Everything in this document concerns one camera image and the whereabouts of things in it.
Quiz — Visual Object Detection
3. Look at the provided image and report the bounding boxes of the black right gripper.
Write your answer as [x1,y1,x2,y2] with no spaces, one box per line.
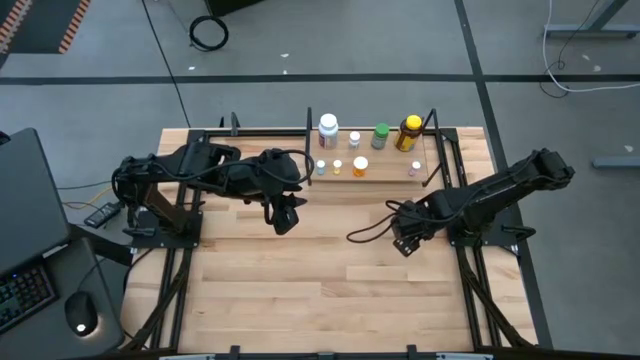
[390,197,449,258]

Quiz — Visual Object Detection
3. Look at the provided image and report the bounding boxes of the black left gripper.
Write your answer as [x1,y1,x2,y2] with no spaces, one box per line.
[257,167,308,208]

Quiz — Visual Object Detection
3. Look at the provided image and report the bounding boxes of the large white medicine bottle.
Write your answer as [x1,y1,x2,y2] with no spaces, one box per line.
[318,113,340,151]

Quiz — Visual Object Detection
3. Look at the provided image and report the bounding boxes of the green medicine bottle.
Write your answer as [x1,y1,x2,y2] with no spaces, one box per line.
[370,122,391,151]

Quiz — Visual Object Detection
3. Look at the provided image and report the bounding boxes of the amber bottle yellow cap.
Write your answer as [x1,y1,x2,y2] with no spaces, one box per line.
[394,114,424,153]

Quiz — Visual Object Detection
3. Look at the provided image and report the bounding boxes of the black power adapter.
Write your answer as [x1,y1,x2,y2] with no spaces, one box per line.
[82,202,121,230]

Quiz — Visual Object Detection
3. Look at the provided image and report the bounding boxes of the black box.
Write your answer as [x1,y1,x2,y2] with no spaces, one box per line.
[203,0,267,18]

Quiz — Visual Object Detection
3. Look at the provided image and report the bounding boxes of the gray table foot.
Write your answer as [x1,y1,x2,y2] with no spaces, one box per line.
[592,155,640,170]

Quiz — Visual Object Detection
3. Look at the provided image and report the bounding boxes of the black computer mouse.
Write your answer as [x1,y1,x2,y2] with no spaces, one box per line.
[63,290,100,338]

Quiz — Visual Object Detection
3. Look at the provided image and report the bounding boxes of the dark laptop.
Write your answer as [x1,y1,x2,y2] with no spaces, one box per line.
[0,127,71,335]

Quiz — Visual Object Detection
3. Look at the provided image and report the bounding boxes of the gray table leg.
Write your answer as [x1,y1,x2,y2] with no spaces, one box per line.
[543,0,640,40]

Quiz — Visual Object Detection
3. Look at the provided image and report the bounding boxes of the gray desk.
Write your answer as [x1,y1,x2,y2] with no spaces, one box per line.
[0,234,126,360]

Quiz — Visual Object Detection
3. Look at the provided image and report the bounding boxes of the black mat orange stripes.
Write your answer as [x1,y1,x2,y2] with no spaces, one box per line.
[0,0,93,56]

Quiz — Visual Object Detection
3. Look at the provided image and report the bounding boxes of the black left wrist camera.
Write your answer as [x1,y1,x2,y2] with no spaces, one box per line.
[273,203,300,236]

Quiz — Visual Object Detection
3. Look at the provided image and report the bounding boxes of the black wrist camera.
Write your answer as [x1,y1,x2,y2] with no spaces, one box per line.
[389,200,419,226]
[273,203,300,236]

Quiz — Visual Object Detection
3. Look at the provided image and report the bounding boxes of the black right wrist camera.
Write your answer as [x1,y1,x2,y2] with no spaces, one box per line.
[389,200,419,226]

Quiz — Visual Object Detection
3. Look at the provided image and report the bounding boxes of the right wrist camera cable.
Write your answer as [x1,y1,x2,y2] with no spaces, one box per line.
[345,199,401,245]

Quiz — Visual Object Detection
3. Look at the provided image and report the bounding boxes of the long black floor cable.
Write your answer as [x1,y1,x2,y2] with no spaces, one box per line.
[141,0,192,129]

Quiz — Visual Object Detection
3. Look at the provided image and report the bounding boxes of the coiled black cable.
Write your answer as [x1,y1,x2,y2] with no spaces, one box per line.
[188,14,231,53]

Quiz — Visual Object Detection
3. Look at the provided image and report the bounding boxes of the yellow floor cable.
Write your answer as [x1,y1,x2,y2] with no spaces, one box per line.
[62,185,114,211]

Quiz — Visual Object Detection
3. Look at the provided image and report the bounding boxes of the thin black floor cable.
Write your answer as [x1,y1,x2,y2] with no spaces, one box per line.
[538,0,601,99]

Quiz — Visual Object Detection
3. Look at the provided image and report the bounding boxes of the white floor cable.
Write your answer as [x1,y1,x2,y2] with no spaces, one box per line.
[541,0,640,94]

